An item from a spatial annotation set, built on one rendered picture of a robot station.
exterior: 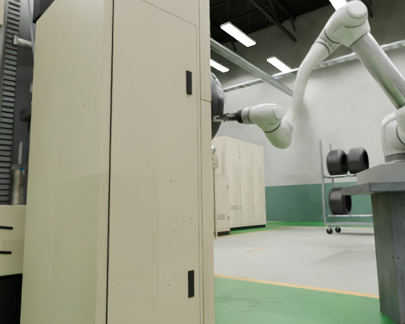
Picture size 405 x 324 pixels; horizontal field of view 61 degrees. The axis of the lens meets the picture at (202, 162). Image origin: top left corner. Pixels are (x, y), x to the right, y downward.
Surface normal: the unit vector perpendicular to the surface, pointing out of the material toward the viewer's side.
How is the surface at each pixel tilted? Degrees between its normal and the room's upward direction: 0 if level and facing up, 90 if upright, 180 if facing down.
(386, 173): 90
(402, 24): 90
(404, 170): 90
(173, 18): 90
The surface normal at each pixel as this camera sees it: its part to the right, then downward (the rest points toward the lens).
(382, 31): -0.62, -0.10
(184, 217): 0.69, -0.11
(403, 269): -0.14, -0.13
